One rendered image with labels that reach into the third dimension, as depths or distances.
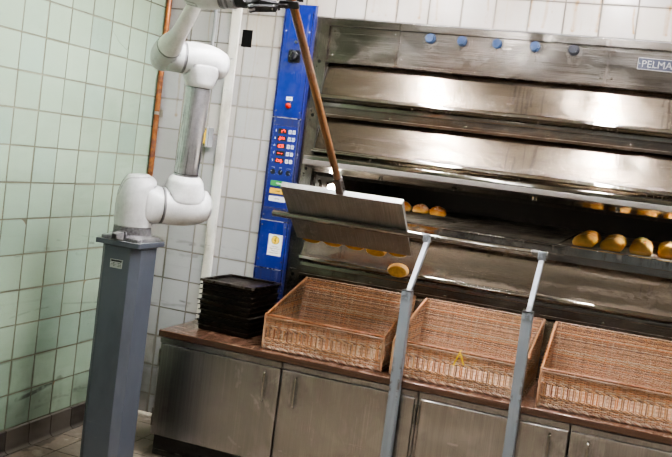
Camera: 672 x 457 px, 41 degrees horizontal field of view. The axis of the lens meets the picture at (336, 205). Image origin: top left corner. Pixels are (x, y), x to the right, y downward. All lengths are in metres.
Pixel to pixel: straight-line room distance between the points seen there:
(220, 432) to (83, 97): 1.62
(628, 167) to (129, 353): 2.25
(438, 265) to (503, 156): 0.58
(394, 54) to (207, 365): 1.67
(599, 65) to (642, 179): 0.53
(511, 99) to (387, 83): 0.59
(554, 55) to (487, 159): 0.54
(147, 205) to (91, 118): 0.73
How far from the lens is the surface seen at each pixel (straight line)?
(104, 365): 3.85
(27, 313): 4.16
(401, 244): 3.95
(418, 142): 4.22
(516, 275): 4.13
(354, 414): 3.83
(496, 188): 3.98
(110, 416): 3.88
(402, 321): 3.64
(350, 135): 4.32
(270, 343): 3.97
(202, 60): 3.74
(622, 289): 4.10
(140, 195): 3.73
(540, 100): 4.13
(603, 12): 4.15
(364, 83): 4.32
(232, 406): 4.04
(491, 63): 4.19
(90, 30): 4.27
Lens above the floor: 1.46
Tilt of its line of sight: 3 degrees down
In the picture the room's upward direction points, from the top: 7 degrees clockwise
